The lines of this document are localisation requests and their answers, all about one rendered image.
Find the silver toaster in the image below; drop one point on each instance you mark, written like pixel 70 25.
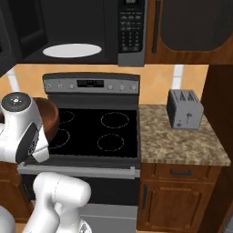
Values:
pixel 185 112

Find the wooden drawer front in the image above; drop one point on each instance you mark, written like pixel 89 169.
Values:
pixel 206 173

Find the steel stove with black hob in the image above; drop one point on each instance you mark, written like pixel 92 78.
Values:
pixel 97 133

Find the black microwave door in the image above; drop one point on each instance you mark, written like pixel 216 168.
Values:
pixel 6 36

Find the black microwave oven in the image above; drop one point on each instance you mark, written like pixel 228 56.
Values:
pixel 75 24

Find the oven door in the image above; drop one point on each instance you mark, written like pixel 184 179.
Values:
pixel 115 194

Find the wooden wall cupboard door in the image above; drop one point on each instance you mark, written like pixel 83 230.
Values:
pixel 194 27

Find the brown wooden bowl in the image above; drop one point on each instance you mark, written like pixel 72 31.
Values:
pixel 50 116

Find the wooden base cupboard door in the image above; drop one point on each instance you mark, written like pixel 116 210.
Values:
pixel 176 206

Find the silver stove knob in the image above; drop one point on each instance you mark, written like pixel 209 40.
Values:
pixel 48 86
pixel 133 87
pixel 59 86
pixel 71 86
pixel 121 87
pixel 110 87

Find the plain wooden base cupboard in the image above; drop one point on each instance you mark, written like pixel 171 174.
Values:
pixel 12 194

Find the tall dark wooden cabinet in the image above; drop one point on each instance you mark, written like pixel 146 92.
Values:
pixel 220 121

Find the white microwave turntable plate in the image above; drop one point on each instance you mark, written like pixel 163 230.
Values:
pixel 72 50

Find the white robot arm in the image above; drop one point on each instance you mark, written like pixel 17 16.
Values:
pixel 21 127

